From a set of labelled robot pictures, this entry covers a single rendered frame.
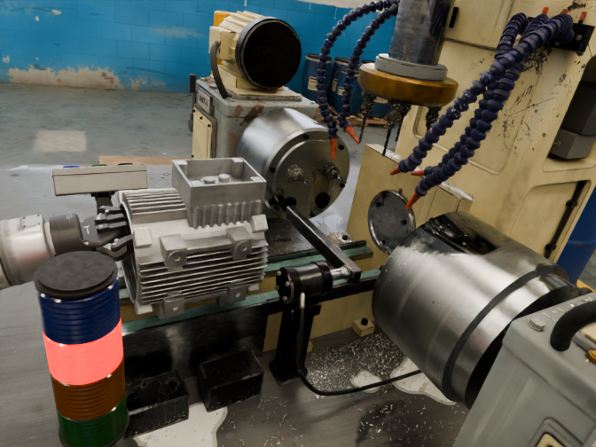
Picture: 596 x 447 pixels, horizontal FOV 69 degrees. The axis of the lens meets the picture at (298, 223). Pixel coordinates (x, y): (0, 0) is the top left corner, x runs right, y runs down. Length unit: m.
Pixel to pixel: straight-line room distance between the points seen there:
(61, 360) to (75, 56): 5.93
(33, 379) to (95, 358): 0.49
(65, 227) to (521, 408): 0.60
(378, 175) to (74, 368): 0.77
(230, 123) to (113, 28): 5.08
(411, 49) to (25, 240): 0.65
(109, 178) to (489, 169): 0.76
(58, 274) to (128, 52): 5.90
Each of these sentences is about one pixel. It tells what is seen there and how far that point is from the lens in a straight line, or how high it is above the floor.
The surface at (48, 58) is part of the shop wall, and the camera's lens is 6.31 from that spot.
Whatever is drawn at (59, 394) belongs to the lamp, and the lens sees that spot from 0.45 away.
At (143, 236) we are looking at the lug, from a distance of 0.63.
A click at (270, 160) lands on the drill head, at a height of 1.09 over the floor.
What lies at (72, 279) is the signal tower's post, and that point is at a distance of 0.38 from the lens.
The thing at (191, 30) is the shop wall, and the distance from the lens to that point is 6.26.
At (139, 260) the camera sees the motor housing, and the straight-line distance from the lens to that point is 0.64.
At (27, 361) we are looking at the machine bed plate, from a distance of 0.93.
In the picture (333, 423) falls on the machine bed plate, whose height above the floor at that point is 0.80.
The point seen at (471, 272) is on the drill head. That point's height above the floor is 1.14.
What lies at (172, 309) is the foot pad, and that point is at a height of 1.00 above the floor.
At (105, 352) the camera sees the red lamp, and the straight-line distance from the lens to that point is 0.41.
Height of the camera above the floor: 1.44
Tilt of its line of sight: 28 degrees down
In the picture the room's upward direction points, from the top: 9 degrees clockwise
